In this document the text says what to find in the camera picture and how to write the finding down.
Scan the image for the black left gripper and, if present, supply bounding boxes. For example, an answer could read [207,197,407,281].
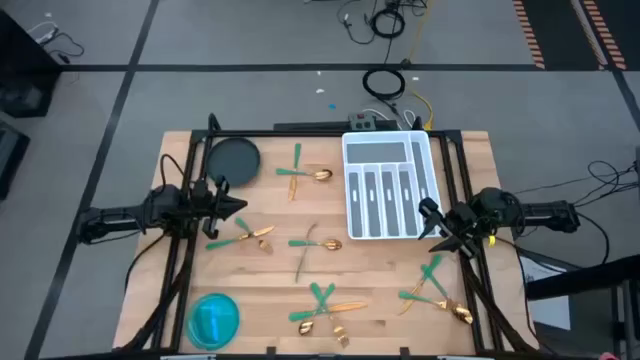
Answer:
[191,174,249,241]

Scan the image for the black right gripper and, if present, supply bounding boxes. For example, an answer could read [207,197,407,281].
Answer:
[418,196,482,260]

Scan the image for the green-handled gold spoon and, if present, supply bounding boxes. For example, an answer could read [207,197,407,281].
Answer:
[275,167,334,182]
[287,238,344,252]
[398,290,475,326]
[298,282,337,337]

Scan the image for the dark grey round plate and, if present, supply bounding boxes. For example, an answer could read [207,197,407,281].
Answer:
[205,136,262,189]

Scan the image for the white cutlery tray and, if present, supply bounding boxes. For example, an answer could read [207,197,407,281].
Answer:
[341,129,447,241]

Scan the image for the teal translucent round plate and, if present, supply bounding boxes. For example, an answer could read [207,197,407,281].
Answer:
[185,292,242,351]

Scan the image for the white paper sheet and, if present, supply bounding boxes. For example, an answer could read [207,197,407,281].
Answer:
[519,254,572,331]

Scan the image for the grey power strip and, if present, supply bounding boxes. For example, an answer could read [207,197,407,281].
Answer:
[348,112,378,130]

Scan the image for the black box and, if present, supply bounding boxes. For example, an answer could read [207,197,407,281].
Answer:
[0,119,31,201]

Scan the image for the black cabinet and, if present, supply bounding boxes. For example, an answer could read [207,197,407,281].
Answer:
[0,9,64,119]

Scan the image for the white power strip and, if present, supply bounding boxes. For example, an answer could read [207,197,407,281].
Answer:
[27,20,61,46]

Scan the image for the yellow floor cable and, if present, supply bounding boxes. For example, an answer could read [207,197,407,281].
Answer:
[405,0,435,130]

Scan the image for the white cable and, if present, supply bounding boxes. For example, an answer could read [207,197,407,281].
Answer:
[360,107,419,129]

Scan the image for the coiled black cable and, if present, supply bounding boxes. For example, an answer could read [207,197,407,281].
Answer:
[369,8,406,40]
[361,67,407,101]

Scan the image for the black cable bundle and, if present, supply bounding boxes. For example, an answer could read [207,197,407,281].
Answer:
[509,158,640,266]

